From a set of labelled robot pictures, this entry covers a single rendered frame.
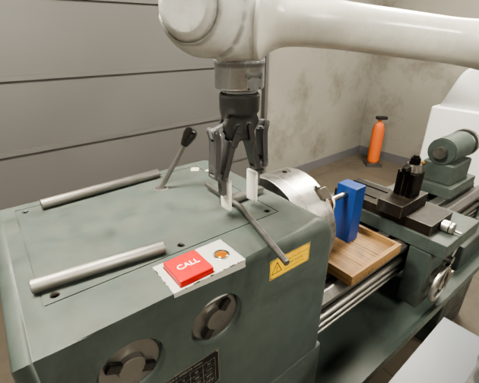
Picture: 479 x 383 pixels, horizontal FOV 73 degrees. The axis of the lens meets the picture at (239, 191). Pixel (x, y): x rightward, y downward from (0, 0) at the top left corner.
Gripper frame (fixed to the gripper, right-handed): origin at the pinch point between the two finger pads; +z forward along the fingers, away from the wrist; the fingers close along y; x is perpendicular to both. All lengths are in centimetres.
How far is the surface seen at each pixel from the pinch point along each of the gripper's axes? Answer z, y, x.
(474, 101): 26, 325, 64
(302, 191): 8.7, 24.6, 3.9
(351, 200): 24, 58, 9
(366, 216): 40, 79, 14
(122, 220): 4.7, -21.4, 11.5
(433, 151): 22, 132, 15
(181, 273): 3.5, -20.3, -11.9
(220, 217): 4.7, -4.7, 0.2
